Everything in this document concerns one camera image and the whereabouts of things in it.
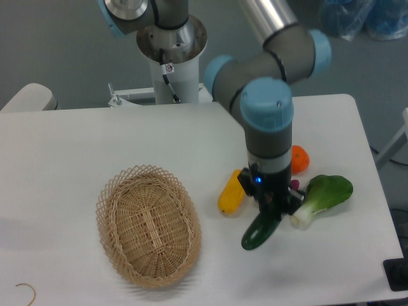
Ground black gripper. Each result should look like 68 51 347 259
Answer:
238 164 305 215

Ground dark green cucumber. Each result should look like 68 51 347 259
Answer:
241 205 282 251

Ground black device at edge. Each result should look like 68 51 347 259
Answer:
383 258 407 292

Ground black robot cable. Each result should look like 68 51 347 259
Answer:
159 48 182 104

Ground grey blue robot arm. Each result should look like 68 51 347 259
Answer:
98 1 332 221

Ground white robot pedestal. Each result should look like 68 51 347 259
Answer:
136 15 207 105

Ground blue plastic bags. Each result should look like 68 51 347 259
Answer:
319 1 407 41

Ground white furniture leg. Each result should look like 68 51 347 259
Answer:
374 108 407 170

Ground orange tangerine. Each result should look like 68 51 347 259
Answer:
291 145 310 174

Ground tan rubber band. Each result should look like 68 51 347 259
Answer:
15 283 37 305

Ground green bok choy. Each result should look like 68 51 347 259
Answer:
290 175 354 229

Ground white metal base frame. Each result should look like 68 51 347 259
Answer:
107 83 214 108

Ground yellow pepper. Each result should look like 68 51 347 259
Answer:
217 169 245 214

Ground purple sweet potato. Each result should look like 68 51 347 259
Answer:
291 179 300 191

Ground white chair armrest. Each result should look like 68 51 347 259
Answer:
1 83 60 113

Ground woven wicker basket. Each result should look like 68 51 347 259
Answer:
96 165 201 289

